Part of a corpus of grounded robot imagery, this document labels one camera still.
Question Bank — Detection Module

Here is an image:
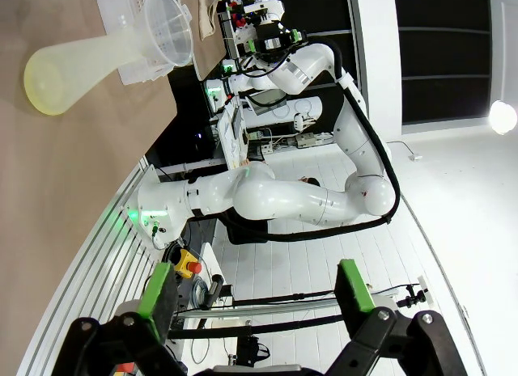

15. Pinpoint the translucent plastic conical flask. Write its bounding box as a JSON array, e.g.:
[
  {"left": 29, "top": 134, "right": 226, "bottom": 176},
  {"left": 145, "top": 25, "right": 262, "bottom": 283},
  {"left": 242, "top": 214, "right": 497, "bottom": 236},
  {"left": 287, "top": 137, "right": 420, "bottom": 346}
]
[{"left": 23, "top": 26, "right": 151, "bottom": 117}]

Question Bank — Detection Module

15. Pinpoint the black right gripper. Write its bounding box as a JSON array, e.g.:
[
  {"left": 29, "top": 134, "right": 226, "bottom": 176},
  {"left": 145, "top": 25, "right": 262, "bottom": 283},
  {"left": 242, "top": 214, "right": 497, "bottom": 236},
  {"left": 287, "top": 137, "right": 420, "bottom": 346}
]
[{"left": 247, "top": 23, "right": 307, "bottom": 64}]

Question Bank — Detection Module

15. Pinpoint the white perforated plastic basket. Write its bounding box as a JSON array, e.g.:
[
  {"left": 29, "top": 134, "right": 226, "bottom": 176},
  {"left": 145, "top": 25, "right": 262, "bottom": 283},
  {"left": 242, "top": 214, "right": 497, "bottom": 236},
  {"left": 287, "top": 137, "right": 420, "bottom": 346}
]
[{"left": 93, "top": 0, "right": 191, "bottom": 87}]

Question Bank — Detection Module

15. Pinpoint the yellow emergency stop button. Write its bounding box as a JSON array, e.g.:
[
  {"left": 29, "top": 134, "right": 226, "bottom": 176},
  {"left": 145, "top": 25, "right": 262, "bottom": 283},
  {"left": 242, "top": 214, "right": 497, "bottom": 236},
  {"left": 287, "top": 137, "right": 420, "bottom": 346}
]
[{"left": 172, "top": 248, "right": 204, "bottom": 279}]

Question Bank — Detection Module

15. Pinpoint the aluminium profile table frame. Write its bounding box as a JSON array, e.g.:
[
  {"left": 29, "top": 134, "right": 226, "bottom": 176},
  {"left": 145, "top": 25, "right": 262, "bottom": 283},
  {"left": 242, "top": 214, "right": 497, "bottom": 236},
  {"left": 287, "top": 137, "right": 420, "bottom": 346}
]
[{"left": 15, "top": 155, "right": 171, "bottom": 376}]

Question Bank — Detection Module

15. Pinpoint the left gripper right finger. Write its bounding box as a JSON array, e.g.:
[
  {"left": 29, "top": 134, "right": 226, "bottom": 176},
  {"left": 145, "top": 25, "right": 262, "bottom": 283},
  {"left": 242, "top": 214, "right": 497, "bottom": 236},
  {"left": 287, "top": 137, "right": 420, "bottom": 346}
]
[{"left": 323, "top": 258, "right": 471, "bottom": 376}]

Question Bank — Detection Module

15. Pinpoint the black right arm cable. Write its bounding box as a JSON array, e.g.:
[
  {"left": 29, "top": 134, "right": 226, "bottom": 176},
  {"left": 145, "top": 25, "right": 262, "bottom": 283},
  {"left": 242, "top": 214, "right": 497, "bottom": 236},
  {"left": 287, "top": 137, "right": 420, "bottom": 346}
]
[{"left": 220, "top": 36, "right": 402, "bottom": 244}]

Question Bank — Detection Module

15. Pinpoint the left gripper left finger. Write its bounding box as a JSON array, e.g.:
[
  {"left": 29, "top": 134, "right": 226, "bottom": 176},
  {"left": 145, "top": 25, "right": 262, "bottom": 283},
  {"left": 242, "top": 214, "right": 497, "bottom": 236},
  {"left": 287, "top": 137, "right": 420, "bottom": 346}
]
[{"left": 52, "top": 261, "right": 192, "bottom": 376}]

